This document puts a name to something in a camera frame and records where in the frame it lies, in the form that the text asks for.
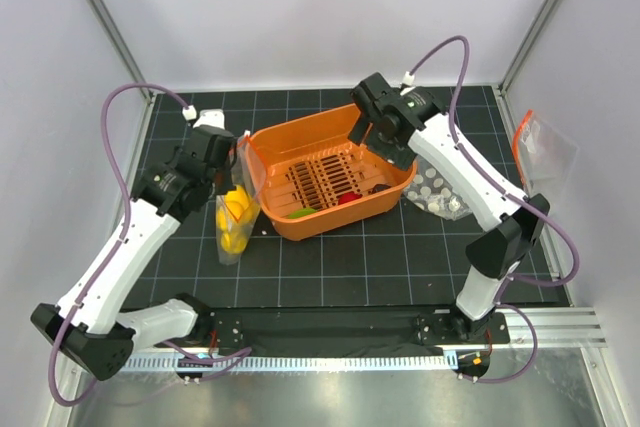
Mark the dark brown fruit toy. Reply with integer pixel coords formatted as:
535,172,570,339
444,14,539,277
371,184,390,194

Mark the clear zip bags stack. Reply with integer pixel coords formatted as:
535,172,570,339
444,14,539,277
403,157,472,221

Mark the yellow lemon toy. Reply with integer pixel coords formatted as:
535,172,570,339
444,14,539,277
225,185,252,210

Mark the orange plastic basket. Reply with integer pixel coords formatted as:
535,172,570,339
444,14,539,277
252,104,416,241

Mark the red apple toy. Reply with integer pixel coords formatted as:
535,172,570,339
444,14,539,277
338,192,362,205

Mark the single clear zip bag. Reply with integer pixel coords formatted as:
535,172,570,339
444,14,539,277
215,131,267,265

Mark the yellow pear toy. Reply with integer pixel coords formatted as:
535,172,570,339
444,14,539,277
220,231,248,255

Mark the yellow mango toy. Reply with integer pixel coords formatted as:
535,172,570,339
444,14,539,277
216,201,244,232

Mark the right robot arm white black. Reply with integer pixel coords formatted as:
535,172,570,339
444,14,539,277
348,73,550,343

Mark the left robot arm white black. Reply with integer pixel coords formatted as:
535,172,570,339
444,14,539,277
31,125,236,381

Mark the green fruit toy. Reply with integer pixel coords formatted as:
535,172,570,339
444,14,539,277
287,207,317,219

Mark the black grid mat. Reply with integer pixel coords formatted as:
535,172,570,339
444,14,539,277
124,86,519,310

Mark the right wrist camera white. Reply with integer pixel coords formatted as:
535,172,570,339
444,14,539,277
400,71,415,93

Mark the zip bag on right wall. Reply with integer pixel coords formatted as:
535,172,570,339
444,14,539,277
511,109,579,222

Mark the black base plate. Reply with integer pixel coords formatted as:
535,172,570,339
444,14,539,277
172,305,510,358

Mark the white slotted cable duct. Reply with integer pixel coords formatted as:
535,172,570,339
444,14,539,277
121,351,458,374

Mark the left aluminium frame post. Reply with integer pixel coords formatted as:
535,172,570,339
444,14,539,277
86,0,146,83

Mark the aluminium frame post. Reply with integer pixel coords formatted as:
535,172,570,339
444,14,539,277
86,0,146,83
498,0,562,97

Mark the right aluminium frame post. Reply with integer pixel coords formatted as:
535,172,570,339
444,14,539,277
498,0,562,97

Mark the aluminium rail profile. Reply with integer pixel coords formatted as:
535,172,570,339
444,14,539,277
500,307,607,349

